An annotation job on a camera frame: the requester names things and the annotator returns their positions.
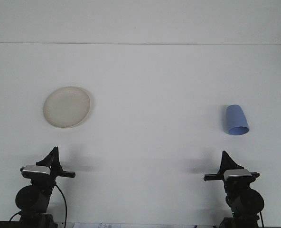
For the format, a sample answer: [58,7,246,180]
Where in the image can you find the printed white paper sheet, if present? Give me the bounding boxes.
[70,222,123,228]

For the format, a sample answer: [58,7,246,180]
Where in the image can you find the pale round plate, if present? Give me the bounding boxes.
[42,85,92,129]

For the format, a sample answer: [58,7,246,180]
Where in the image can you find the pale blue cup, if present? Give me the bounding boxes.
[222,104,251,136]

